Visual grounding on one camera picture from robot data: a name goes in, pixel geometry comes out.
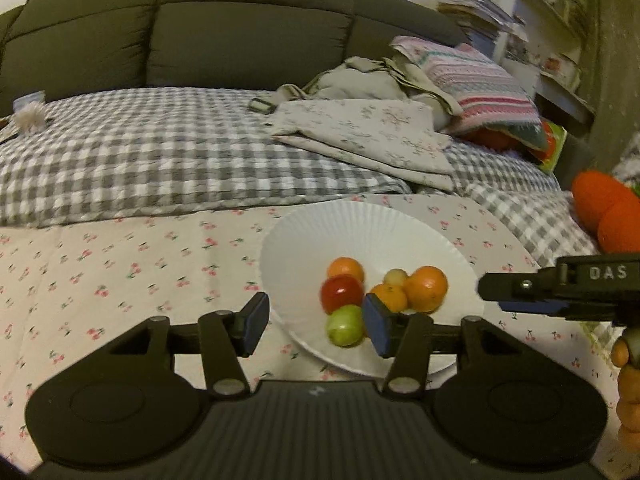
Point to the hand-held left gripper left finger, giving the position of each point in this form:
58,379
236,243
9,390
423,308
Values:
257,320

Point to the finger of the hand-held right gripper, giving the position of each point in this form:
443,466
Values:
520,287

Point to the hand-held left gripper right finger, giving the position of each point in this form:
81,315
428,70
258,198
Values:
376,327

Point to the green apple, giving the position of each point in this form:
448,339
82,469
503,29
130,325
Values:
344,327

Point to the medium orange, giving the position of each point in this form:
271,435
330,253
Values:
392,297

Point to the red tomato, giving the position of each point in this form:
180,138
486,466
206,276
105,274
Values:
340,294

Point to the small pale yellow tomato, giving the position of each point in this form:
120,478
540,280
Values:
395,277

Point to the large orange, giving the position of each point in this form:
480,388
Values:
425,287

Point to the small orange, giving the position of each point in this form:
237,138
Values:
345,269

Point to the white paper plate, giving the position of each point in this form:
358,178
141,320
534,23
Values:
310,240

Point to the person's right hand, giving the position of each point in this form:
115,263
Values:
629,385

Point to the orange plush toy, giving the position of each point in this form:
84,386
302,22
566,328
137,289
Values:
600,200

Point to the cherry print cloth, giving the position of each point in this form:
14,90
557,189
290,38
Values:
125,270

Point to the green orange packet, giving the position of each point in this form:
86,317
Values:
552,147

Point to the red orange cushion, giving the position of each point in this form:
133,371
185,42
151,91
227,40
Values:
492,139

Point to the folded floral sheet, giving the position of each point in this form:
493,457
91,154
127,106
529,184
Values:
360,130

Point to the grey checkered blanket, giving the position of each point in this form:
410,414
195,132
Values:
150,150

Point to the striped knit pillow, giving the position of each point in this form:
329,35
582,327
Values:
475,85

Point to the beige cloth bag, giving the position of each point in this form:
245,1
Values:
350,82

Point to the stack of books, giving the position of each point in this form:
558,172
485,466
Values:
475,15

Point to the dark green sofa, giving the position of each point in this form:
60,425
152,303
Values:
250,25

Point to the small clear plastic container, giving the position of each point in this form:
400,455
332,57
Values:
30,110

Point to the white wall shelf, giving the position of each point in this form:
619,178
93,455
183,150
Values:
560,87

